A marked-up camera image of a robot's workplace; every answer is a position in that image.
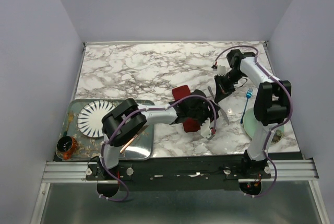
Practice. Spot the aluminium frame rail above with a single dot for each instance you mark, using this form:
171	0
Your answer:
149	170

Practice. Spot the rose gold knife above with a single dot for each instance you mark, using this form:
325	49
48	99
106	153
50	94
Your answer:
130	141

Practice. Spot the silver table knife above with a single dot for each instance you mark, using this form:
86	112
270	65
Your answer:
221	110

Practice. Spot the dark red cloth napkin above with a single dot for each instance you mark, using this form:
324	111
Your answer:
189	125

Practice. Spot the light green plate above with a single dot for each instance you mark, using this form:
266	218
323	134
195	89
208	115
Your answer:
249	124

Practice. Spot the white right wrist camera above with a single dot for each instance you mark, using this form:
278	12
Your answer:
221	70

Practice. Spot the black and orange cup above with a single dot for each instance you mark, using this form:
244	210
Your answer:
67	145

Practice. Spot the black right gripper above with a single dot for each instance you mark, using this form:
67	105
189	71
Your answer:
222	91

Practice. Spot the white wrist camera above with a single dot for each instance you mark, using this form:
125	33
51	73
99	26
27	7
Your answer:
208	129
221	70

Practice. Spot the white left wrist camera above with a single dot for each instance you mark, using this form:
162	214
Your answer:
208	129

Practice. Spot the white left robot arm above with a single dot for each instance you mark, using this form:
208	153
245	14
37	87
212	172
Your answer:
125	121

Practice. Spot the blue striped white plate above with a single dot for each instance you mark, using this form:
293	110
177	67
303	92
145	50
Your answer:
89	120

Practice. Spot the gold fork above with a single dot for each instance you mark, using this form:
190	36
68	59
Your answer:
69	120

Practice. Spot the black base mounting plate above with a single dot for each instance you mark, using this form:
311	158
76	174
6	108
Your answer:
188	184

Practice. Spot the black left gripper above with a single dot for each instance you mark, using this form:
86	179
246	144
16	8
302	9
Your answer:
210	114

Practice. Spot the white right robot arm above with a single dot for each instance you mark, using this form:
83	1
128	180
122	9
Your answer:
273	106

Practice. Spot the blue handled fork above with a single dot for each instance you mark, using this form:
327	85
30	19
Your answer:
248	96

